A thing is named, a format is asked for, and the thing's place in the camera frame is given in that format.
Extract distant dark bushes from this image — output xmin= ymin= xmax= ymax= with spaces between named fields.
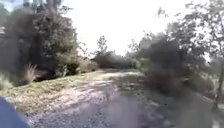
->
xmin=92 ymin=35 xmax=135 ymax=70

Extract grey gravel path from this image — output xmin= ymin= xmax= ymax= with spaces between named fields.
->
xmin=24 ymin=68 xmax=224 ymax=128

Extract row of shaded trees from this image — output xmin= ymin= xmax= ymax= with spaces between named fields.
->
xmin=128 ymin=0 xmax=224 ymax=113

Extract row of green trees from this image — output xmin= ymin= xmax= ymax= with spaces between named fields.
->
xmin=0 ymin=0 xmax=100 ymax=88

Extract grass verge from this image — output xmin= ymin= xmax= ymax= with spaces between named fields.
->
xmin=0 ymin=71 xmax=103 ymax=115

